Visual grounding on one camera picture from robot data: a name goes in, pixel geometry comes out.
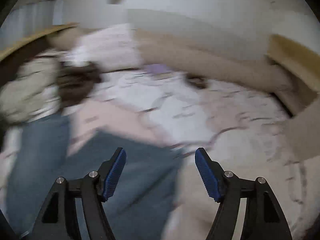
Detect beige olive garment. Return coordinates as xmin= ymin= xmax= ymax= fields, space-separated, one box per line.
xmin=0 ymin=55 xmax=63 ymax=124

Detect long beige body pillow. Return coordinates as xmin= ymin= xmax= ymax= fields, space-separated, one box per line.
xmin=47 ymin=27 xmax=295 ymax=98

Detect brown scrunchie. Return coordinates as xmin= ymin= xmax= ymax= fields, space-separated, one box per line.
xmin=186 ymin=74 xmax=209 ymax=89

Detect white fluffy pillow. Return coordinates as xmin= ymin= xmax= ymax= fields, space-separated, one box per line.
xmin=67 ymin=24 xmax=143 ymax=74

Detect wooden bedside shelf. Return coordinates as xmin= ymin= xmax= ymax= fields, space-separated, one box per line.
xmin=0 ymin=22 xmax=80 ymax=85

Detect blue knit sweater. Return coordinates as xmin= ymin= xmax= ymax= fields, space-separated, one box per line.
xmin=5 ymin=114 xmax=185 ymax=240

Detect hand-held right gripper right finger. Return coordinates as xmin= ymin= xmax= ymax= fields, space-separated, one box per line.
xmin=195 ymin=147 xmax=292 ymax=240

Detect grey curtain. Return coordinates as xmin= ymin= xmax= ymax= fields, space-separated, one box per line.
xmin=5 ymin=0 xmax=65 ymax=48

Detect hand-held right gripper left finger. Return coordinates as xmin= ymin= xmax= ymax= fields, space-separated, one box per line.
xmin=31 ymin=147 xmax=127 ymax=240

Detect brown garment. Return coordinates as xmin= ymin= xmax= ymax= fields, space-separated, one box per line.
xmin=56 ymin=64 xmax=103 ymax=110

